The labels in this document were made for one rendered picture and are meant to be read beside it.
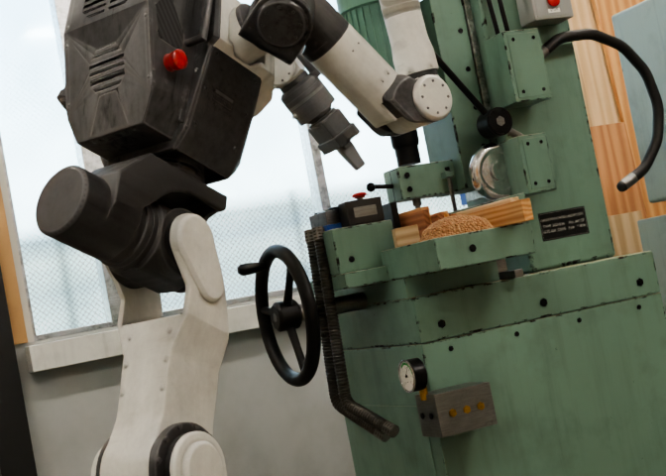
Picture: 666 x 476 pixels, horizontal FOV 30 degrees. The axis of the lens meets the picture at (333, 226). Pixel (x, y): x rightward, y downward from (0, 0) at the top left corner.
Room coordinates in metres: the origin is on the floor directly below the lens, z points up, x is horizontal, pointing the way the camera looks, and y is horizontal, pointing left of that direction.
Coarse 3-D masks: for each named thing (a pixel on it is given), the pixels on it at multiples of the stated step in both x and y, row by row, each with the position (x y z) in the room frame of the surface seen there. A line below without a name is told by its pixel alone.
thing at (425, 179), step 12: (396, 168) 2.59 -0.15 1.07; (408, 168) 2.60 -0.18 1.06; (420, 168) 2.61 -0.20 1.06; (432, 168) 2.63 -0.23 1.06; (444, 168) 2.64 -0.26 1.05; (396, 180) 2.60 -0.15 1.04; (408, 180) 2.60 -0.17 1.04; (420, 180) 2.61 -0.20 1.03; (432, 180) 2.62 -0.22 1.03; (444, 180) 2.63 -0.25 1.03; (456, 180) 2.65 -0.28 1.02; (396, 192) 2.61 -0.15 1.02; (408, 192) 2.60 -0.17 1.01; (420, 192) 2.61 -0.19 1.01; (432, 192) 2.62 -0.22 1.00; (444, 192) 2.63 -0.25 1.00; (420, 204) 2.64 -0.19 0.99
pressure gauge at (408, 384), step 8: (408, 360) 2.31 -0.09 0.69; (416, 360) 2.31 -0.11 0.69; (400, 368) 2.33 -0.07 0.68; (408, 368) 2.30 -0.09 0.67; (416, 368) 2.29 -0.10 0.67; (424, 368) 2.30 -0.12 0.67; (400, 376) 2.34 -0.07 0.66; (408, 376) 2.31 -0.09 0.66; (416, 376) 2.29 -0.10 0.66; (424, 376) 2.29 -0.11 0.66; (408, 384) 2.31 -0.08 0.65; (416, 384) 2.29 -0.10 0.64; (424, 384) 2.30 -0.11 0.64; (408, 392) 2.31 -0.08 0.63; (424, 392) 2.32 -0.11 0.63; (424, 400) 2.32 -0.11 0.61
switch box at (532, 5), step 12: (516, 0) 2.65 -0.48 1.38; (528, 0) 2.61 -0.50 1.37; (540, 0) 2.60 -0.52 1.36; (564, 0) 2.63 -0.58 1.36; (528, 12) 2.62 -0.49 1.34; (540, 12) 2.60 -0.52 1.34; (564, 12) 2.63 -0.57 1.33; (528, 24) 2.63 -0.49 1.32; (540, 24) 2.65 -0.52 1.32; (552, 24) 2.68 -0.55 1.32
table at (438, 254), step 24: (432, 240) 2.26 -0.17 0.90; (456, 240) 2.28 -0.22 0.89; (480, 240) 2.30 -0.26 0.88; (504, 240) 2.32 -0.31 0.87; (528, 240) 2.34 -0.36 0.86; (384, 264) 2.46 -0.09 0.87; (408, 264) 2.37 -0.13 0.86; (432, 264) 2.28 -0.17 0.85; (456, 264) 2.27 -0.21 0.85; (312, 288) 2.57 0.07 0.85; (336, 288) 2.46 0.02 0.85
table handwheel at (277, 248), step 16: (272, 256) 2.49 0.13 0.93; (288, 256) 2.42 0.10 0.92; (288, 272) 2.44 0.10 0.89; (304, 272) 2.40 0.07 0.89; (256, 288) 2.60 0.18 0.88; (288, 288) 2.46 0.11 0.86; (304, 288) 2.38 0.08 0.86; (256, 304) 2.62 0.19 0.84; (288, 304) 2.48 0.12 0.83; (304, 304) 2.38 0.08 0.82; (336, 304) 2.53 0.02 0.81; (352, 304) 2.55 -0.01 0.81; (272, 320) 2.51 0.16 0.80; (288, 320) 2.48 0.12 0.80; (304, 320) 2.52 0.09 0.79; (272, 336) 2.61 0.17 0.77; (320, 336) 2.39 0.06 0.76; (272, 352) 2.59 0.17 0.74; (288, 368) 2.55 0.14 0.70; (304, 368) 2.43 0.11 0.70; (304, 384) 2.47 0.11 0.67
